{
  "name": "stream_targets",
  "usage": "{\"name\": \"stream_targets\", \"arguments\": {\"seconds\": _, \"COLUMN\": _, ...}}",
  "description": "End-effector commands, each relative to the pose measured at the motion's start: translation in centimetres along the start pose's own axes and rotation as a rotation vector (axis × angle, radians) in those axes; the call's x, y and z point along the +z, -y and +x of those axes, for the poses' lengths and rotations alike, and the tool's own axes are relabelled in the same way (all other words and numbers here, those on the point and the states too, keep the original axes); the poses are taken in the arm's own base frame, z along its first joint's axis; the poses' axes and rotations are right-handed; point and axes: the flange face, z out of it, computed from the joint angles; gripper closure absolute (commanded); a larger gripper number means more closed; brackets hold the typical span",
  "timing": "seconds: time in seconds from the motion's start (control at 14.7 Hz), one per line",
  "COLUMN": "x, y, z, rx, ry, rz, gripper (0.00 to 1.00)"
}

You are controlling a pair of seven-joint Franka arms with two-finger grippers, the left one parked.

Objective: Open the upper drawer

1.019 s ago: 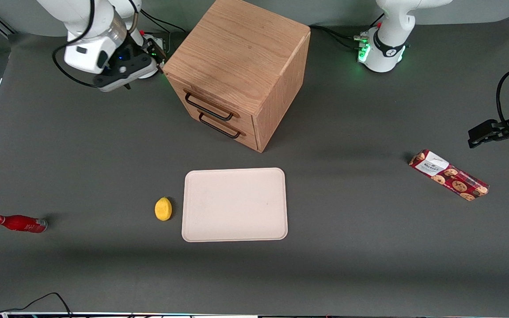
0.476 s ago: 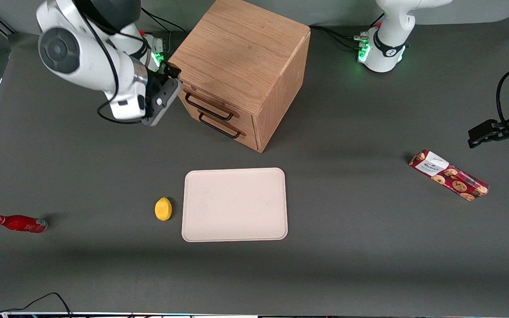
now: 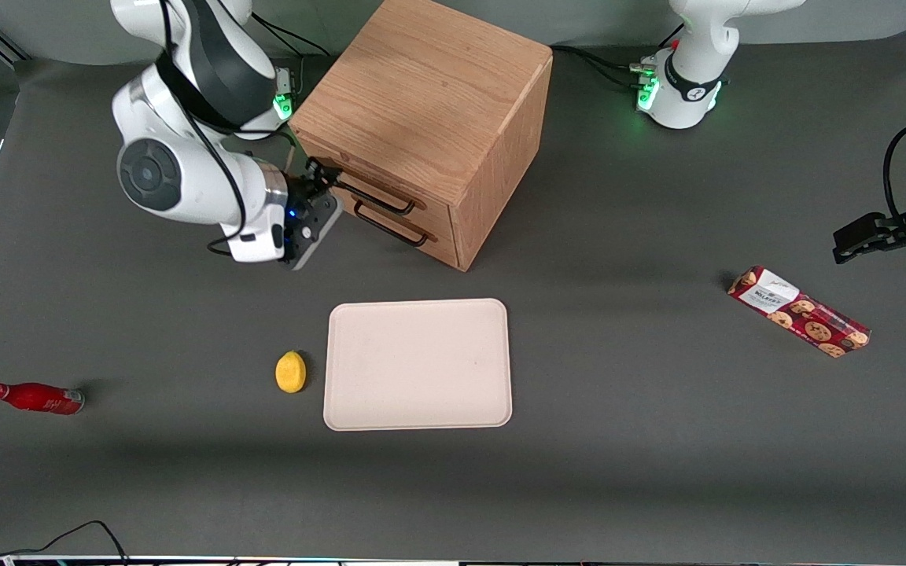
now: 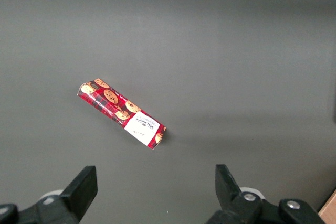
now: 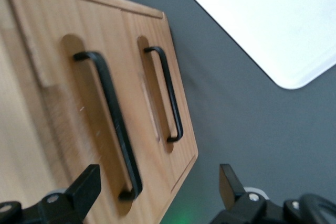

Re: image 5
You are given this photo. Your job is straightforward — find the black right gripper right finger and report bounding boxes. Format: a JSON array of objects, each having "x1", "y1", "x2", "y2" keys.
[{"x1": 209, "y1": 164, "x2": 284, "y2": 224}]

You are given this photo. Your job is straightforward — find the white plastic tray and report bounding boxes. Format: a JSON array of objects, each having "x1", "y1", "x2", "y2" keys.
[{"x1": 167, "y1": 0, "x2": 336, "y2": 90}]

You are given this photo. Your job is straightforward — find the light wooden drawer cabinet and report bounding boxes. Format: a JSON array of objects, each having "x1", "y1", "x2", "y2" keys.
[{"x1": 0, "y1": 0, "x2": 199, "y2": 224}]

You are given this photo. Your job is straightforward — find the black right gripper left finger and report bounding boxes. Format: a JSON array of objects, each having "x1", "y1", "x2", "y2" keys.
[{"x1": 38, "y1": 164, "x2": 102, "y2": 224}]

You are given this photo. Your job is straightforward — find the black cable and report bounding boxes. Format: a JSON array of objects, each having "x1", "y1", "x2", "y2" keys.
[{"x1": 299, "y1": 194, "x2": 336, "y2": 224}]

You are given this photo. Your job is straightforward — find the black metal drawer handle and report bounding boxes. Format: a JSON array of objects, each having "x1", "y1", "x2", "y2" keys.
[
  {"x1": 143, "y1": 46, "x2": 184, "y2": 143},
  {"x1": 72, "y1": 51, "x2": 144, "y2": 201}
]

